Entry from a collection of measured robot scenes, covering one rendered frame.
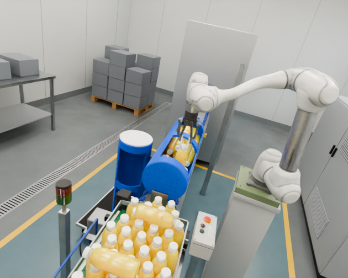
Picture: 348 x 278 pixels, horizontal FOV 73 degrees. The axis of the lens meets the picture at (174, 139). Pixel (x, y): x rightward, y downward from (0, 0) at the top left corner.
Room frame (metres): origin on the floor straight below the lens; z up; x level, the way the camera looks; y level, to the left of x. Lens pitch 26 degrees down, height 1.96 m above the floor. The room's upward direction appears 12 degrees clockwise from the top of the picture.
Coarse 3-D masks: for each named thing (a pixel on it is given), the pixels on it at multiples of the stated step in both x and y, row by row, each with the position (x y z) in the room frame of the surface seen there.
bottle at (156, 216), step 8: (136, 208) 0.82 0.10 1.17; (144, 208) 0.82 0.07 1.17; (152, 208) 0.83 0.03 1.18; (136, 216) 0.81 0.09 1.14; (144, 216) 0.80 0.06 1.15; (152, 216) 0.80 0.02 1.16; (160, 216) 0.80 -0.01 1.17; (168, 216) 0.81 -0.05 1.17; (160, 224) 0.79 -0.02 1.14; (168, 224) 0.79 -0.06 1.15
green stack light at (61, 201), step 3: (69, 195) 0.77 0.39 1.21; (57, 198) 0.75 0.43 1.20; (60, 198) 0.75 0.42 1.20; (63, 198) 0.75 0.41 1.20; (66, 198) 0.76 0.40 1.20; (69, 198) 0.77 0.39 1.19; (57, 201) 0.75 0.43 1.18; (60, 201) 0.75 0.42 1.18; (63, 201) 0.75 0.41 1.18; (66, 201) 0.76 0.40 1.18; (69, 201) 0.77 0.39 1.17; (60, 204) 0.75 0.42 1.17; (63, 204) 0.75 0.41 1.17; (66, 204) 0.76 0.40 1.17
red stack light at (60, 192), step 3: (57, 189) 0.75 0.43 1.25; (60, 189) 0.75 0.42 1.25; (63, 189) 0.76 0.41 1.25; (66, 189) 0.76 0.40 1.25; (69, 189) 0.77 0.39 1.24; (57, 192) 0.75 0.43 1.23; (60, 192) 0.75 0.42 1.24; (63, 192) 0.75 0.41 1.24; (66, 192) 0.76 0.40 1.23; (69, 192) 0.77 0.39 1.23; (57, 195) 0.75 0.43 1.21; (60, 195) 0.75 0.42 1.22; (63, 195) 0.75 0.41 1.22; (66, 195) 0.76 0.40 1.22
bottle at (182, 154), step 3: (180, 147) 1.27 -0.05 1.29; (180, 150) 1.25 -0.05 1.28; (183, 150) 1.25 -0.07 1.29; (186, 150) 1.27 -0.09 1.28; (177, 153) 1.25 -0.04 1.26; (180, 153) 1.24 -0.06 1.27; (183, 153) 1.24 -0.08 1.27; (186, 153) 1.25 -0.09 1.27; (177, 156) 1.24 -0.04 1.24; (180, 156) 1.23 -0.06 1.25; (183, 156) 1.24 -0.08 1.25; (186, 156) 1.25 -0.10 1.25; (177, 159) 1.24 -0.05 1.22; (180, 159) 1.23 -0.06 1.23; (183, 159) 1.23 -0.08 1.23; (186, 159) 1.25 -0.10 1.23; (183, 162) 1.24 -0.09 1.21
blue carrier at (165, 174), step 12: (168, 132) 1.73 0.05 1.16; (180, 132) 1.61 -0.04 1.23; (192, 144) 1.55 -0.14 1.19; (156, 156) 1.25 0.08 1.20; (156, 168) 1.17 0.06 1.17; (168, 168) 1.16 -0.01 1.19; (180, 168) 1.16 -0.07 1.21; (192, 168) 1.34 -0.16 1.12; (144, 180) 1.18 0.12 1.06; (156, 180) 1.17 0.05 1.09; (168, 180) 1.16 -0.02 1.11; (180, 180) 1.15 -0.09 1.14; (168, 192) 1.16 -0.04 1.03; (180, 192) 1.15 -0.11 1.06
